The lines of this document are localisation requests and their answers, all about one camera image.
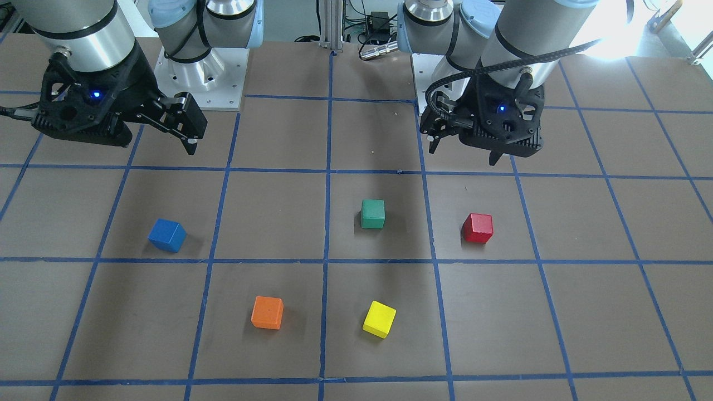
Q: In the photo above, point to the green wooden block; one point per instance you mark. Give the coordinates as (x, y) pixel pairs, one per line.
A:
(372, 214)

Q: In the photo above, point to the red wooden block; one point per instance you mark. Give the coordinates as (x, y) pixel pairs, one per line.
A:
(477, 228)

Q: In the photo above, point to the yellow wooden block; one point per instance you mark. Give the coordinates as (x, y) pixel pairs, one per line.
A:
(379, 319)

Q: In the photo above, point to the orange wooden block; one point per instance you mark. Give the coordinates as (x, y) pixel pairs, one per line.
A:
(267, 312)

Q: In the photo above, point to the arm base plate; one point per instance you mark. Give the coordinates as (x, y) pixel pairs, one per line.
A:
(428, 68)
(216, 82)

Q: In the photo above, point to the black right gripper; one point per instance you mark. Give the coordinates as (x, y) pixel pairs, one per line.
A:
(135, 83)

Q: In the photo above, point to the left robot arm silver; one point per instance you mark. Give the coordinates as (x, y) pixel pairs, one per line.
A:
(499, 58)

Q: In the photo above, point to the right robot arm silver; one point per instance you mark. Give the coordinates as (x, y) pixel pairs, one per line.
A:
(96, 35)

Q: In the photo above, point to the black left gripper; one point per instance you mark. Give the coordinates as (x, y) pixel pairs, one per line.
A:
(474, 104)

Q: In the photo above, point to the blue wooden block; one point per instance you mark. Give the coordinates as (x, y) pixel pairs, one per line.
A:
(167, 235)

